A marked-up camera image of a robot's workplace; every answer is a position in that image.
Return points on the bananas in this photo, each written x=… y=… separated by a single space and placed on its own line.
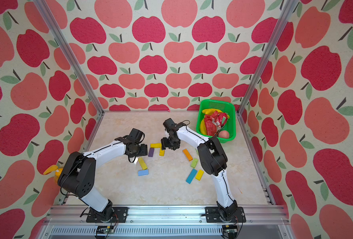
x=207 y=111

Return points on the red snack bag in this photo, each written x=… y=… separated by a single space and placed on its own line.
x=213 y=122

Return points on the orange block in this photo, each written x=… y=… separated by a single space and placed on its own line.
x=187 y=154

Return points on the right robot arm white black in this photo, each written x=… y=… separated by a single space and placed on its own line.
x=213 y=160

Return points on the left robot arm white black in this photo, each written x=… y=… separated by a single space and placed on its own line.
x=78 y=174

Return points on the yellow-green long block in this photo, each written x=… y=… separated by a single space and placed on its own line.
x=142 y=163

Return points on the orange soap bottle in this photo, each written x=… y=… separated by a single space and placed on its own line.
x=57 y=170

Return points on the green block lower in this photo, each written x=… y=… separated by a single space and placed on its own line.
x=194 y=163

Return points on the yellow block right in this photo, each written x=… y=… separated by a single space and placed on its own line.
x=199 y=175

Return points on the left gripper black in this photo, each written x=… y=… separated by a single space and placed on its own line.
x=144 y=152

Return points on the light blue block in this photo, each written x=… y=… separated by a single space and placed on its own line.
x=143 y=172

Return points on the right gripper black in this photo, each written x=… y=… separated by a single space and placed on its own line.
x=165 y=144

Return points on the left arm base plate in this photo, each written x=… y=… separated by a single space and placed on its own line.
x=109 y=215

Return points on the green plastic basket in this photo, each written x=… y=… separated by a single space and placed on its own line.
x=226 y=107

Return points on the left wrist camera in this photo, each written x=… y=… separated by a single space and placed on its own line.
x=136 y=135

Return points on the long yellow block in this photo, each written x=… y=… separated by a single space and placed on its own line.
x=155 y=145

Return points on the purple block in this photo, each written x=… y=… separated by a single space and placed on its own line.
x=151 y=152

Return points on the peach fruit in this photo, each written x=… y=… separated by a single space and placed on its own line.
x=223 y=134

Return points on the aluminium front rail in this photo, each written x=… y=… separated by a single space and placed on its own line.
x=161 y=222

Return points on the cyan long block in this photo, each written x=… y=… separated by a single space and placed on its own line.
x=191 y=176

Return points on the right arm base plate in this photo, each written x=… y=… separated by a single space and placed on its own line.
x=219 y=215

